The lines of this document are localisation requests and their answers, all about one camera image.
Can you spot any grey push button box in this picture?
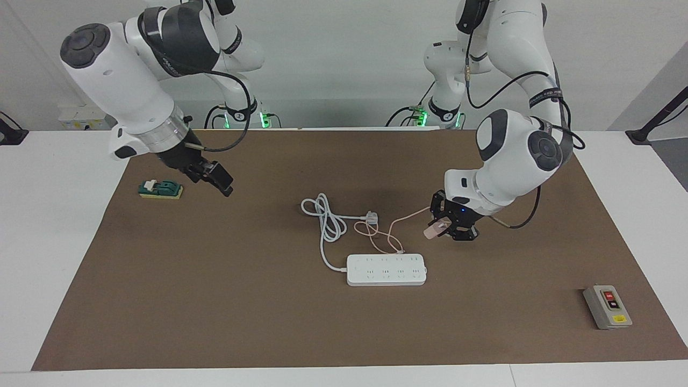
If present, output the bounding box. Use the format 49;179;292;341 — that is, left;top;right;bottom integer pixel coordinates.
583;285;633;330

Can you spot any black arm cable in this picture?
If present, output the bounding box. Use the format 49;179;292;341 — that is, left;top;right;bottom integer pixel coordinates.
463;0;586;230
185;70;253;153

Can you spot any black base cable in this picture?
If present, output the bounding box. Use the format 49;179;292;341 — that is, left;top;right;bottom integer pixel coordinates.
386;81;437;128
204;105;227;130

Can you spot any brown table mat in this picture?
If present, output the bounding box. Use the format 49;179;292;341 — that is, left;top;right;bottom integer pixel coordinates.
31;129;688;371

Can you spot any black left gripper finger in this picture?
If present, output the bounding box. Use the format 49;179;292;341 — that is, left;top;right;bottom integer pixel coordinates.
449;221;480;242
428;190;449;229

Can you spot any white wall box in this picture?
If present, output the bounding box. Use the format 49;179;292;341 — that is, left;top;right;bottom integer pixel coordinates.
58;105;111;131

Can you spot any pink charger block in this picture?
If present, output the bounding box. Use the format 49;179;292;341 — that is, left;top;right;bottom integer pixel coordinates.
423;219;451;240

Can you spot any black stand foot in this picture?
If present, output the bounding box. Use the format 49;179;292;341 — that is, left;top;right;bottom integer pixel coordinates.
0;111;28;146

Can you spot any black right base cable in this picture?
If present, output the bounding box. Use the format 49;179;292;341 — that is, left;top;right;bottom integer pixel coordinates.
204;105;227;130

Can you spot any black slanted stand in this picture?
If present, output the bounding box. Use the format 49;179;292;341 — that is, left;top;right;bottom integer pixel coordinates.
625;86;688;146

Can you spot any white power strip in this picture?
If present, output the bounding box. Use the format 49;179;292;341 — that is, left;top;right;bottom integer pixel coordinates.
346;254;428;286

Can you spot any white power strip cord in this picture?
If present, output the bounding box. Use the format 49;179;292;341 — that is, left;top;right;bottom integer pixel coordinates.
300;193;371;272

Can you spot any black left base cable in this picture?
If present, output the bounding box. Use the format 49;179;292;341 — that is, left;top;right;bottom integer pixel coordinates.
386;81;437;128

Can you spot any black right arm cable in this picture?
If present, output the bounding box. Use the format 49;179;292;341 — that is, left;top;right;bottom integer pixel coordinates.
185;70;253;153

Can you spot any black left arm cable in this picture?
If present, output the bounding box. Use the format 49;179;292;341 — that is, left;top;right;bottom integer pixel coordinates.
463;0;586;230

